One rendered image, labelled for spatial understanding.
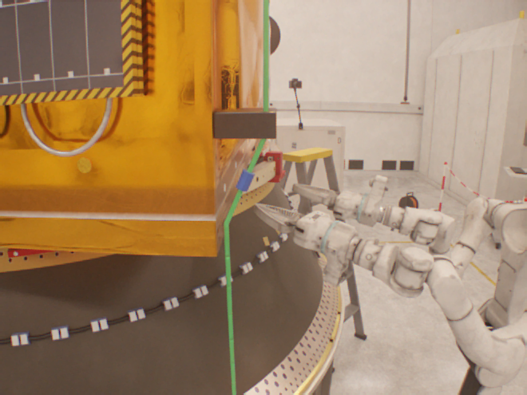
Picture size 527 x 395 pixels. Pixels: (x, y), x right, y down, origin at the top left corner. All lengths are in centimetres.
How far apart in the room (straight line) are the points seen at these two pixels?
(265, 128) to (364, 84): 854
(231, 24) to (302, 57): 826
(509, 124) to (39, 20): 636
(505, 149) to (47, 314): 632
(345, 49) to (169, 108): 851
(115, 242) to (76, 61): 22
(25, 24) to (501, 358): 98
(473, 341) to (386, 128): 844
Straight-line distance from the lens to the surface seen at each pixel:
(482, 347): 87
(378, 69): 903
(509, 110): 648
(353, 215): 98
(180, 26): 42
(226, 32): 44
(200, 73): 41
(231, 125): 41
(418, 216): 97
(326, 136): 473
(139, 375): 86
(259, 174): 106
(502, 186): 666
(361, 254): 74
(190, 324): 88
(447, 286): 74
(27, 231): 54
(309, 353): 114
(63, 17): 42
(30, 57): 44
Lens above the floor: 194
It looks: 16 degrees down
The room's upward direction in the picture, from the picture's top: straight up
